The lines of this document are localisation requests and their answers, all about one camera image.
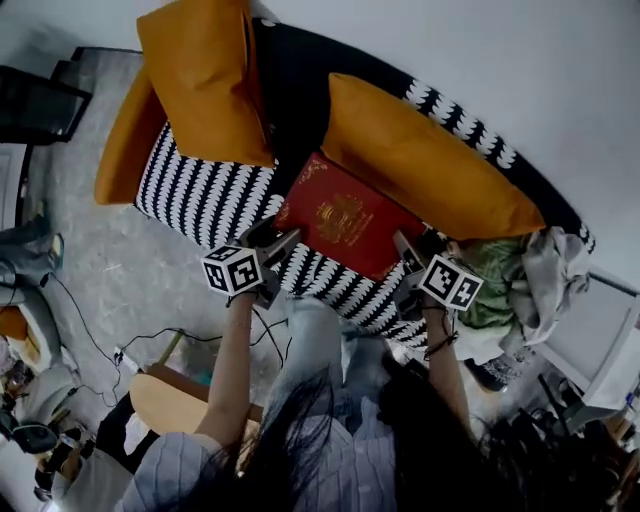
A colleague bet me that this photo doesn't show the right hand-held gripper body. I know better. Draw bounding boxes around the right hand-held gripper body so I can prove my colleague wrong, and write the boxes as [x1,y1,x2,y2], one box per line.
[394,253,485,322]

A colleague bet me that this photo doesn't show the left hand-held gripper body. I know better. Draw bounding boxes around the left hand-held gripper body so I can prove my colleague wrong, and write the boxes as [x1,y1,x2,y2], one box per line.
[201,232,285,310]

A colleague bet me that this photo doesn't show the red book with gold print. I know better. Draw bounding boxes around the red book with gold print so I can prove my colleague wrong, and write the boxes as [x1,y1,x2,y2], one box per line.
[272,151,427,282]

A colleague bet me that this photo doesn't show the person's left forearm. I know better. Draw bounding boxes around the person's left forearm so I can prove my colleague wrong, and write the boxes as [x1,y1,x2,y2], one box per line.
[192,292,261,449]

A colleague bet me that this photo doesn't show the person's right forearm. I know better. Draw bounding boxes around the person's right forearm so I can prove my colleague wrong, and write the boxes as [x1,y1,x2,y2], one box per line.
[422,305,474,436]

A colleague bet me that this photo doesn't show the orange and striped sofa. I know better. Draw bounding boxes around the orange and striped sofa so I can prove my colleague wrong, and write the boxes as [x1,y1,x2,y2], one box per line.
[133,17,597,349]

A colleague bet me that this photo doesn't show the green cloth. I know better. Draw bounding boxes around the green cloth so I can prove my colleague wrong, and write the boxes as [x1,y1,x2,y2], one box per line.
[449,237,529,331]

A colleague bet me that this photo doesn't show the long orange cushion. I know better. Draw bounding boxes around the long orange cushion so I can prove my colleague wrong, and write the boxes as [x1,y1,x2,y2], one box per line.
[319,72,547,242]

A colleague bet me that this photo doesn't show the person's grey trousers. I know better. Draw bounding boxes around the person's grey trousers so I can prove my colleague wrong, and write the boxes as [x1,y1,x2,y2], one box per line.
[264,294,396,416]

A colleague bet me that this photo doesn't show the grey patterned throw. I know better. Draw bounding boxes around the grey patterned throw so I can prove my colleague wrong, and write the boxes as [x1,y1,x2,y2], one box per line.
[464,349,536,391]

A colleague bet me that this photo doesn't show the grey cloth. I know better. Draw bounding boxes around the grey cloth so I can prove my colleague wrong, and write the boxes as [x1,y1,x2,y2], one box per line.
[504,225,594,346]

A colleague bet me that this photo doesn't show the light wooden table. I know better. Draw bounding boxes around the light wooden table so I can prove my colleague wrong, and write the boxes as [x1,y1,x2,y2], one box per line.
[129,362,266,451]

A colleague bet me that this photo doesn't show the white cabinet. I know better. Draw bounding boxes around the white cabinet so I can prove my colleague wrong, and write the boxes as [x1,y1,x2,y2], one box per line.
[534,267,640,411]

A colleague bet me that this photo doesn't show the tall orange cushion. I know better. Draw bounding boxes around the tall orange cushion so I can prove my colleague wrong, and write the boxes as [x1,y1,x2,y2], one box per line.
[136,0,277,169]

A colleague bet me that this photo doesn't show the grey armchair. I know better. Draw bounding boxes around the grey armchair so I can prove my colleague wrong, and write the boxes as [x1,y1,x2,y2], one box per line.
[0,284,64,371]

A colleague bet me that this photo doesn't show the person's striped shirt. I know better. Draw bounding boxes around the person's striped shirt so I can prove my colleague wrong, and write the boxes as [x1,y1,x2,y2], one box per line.
[114,394,401,512]

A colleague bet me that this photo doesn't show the small orange cushion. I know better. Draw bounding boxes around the small orange cushion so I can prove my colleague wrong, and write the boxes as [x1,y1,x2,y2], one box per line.
[0,305,41,356]

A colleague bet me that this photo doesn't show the black glass cabinet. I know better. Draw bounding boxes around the black glass cabinet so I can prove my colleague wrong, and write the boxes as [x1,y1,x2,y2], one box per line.
[0,64,94,146]

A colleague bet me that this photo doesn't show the black wrist cord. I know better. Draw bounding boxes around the black wrist cord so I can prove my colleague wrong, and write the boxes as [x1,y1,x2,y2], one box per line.
[423,305,460,362]

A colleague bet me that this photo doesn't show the black cable by table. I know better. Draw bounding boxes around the black cable by table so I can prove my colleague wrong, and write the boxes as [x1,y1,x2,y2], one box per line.
[119,307,294,371]

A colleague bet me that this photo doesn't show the long black floor cable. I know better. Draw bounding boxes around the long black floor cable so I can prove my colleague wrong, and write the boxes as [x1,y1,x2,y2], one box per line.
[42,272,126,406]

